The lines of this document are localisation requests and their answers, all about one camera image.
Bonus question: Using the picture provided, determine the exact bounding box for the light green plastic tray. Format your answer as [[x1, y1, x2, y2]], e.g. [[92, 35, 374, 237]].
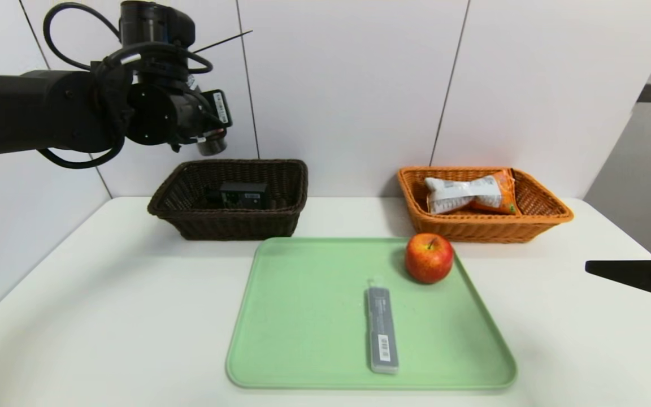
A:
[[226, 237, 517, 391]]

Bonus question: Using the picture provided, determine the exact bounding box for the grey door panel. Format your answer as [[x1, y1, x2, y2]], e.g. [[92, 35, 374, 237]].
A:
[[583, 6, 651, 261]]

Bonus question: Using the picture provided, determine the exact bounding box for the orange wicker basket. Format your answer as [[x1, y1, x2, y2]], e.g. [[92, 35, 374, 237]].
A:
[[397, 167, 574, 244]]

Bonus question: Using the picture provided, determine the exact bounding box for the thin black cable tie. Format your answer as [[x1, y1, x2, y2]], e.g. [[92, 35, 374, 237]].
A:
[[193, 30, 254, 55]]

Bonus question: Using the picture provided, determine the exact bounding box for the dark green pump bottle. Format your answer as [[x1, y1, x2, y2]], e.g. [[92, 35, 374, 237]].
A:
[[207, 181, 270, 210]]

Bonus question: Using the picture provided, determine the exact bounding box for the orange snack bag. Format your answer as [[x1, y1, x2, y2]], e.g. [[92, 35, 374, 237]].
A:
[[423, 170, 518, 216]]

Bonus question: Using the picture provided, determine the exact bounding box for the red apple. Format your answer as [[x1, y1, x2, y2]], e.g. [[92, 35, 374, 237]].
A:
[[404, 233, 455, 284]]

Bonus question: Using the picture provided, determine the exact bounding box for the clear plastic case with barcode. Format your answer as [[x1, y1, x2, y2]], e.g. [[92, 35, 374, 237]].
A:
[[366, 278, 400, 375]]

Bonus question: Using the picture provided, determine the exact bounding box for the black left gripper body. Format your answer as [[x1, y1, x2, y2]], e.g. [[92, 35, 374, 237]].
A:
[[200, 89, 233, 128]]

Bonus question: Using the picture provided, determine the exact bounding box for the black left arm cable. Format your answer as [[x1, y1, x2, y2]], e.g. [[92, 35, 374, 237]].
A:
[[37, 2, 214, 170]]

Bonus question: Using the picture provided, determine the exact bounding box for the dark brown wicker basket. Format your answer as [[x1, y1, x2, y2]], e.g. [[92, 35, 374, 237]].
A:
[[147, 159, 310, 241]]

